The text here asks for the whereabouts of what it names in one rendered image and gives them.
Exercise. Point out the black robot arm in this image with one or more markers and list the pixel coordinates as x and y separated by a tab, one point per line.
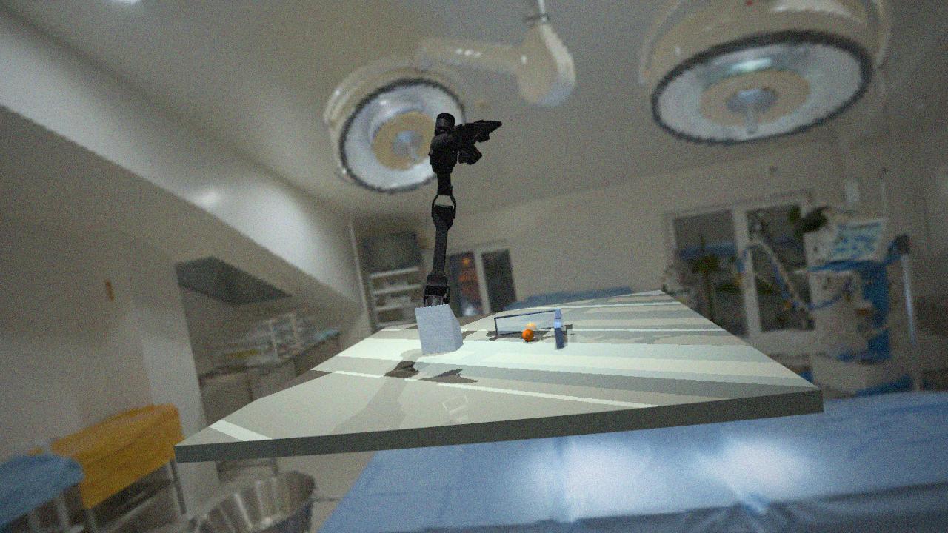
443	160

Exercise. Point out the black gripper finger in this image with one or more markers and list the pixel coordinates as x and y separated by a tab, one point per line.
474	130
497	124

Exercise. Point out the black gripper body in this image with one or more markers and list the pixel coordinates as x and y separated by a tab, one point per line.
457	136

